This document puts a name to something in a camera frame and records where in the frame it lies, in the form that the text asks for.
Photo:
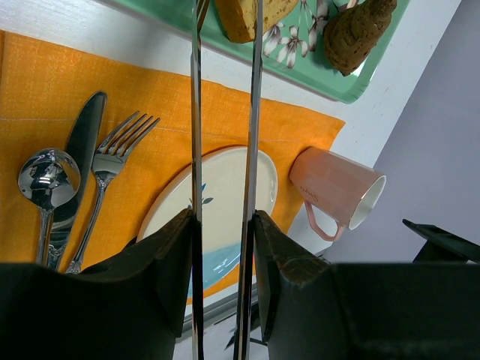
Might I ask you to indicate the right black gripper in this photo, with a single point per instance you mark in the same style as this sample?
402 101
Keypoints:
442 246

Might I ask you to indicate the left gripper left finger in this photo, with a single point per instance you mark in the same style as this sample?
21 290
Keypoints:
130 306

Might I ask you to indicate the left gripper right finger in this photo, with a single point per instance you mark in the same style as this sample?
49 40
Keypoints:
311 309

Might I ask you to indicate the yellow bread slice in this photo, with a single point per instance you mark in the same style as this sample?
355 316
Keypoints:
238 17

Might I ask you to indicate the silver metal tongs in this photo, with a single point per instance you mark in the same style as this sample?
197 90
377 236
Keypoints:
243 313

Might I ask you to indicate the white blue ceramic plate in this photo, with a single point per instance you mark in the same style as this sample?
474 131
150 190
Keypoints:
223 186

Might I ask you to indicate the pink mug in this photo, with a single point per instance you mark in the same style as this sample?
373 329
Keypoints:
343 189

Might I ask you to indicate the silver fork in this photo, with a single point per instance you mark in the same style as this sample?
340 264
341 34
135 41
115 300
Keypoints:
109 160

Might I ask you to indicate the silver spoon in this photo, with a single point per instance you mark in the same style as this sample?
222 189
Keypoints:
49 178

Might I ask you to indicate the silver knife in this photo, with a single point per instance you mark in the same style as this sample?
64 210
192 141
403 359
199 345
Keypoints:
81 147

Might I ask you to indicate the orange cloth placemat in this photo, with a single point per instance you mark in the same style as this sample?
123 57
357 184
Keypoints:
43 88

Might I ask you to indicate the green floral tray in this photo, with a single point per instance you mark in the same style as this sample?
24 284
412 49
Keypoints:
292 49

